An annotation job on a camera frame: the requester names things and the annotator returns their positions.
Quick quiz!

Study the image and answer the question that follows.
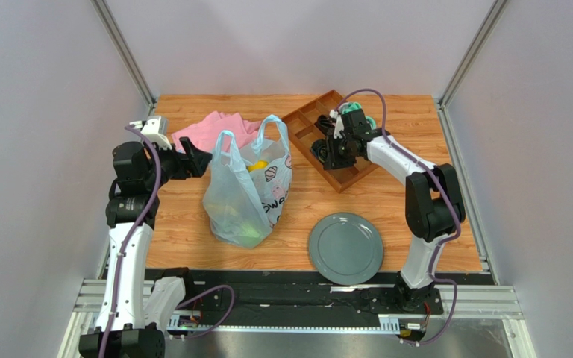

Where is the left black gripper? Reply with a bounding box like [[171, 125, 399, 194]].
[[142, 137, 211, 191]]

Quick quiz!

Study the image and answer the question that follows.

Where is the light blue plastic bag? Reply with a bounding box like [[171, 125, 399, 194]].
[[202, 115, 293, 248]]

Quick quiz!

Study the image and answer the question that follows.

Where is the green fake apple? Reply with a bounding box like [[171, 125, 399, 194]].
[[235, 220, 262, 239]]

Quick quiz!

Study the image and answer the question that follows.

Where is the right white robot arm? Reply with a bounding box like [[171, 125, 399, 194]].
[[323, 109, 466, 312]]

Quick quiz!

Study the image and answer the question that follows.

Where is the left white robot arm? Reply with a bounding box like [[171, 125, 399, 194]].
[[78, 137, 212, 357]]

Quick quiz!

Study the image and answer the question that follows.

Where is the yellow fake fruit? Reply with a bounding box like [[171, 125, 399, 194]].
[[247, 160, 269, 172]]

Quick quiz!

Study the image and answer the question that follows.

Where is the pink cloth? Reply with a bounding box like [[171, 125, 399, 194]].
[[171, 111, 261, 152]]

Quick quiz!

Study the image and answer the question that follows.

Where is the black yellow rolled sock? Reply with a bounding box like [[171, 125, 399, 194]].
[[310, 139, 328, 163]]

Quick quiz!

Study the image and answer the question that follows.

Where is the teal white rolled sock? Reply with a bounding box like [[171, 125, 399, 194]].
[[366, 116, 377, 129]]

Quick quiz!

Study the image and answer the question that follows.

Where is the wooden compartment tray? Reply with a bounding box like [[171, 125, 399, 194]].
[[282, 89, 375, 193]]

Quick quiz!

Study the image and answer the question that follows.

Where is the grey-blue round plate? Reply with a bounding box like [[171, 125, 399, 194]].
[[308, 213, 384, 286]]

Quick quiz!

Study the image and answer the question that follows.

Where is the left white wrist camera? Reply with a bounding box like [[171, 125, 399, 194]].
[[128, 116, 174, 150]]

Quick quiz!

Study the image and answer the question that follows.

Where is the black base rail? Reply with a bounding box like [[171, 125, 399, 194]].
[[101, 268, 496, 329]]

